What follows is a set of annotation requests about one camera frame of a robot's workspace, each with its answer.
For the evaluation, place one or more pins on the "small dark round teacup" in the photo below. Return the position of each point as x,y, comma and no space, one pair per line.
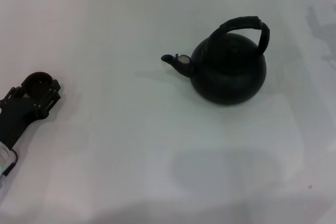
39,81

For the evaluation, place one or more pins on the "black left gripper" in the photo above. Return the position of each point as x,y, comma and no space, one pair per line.
18,119

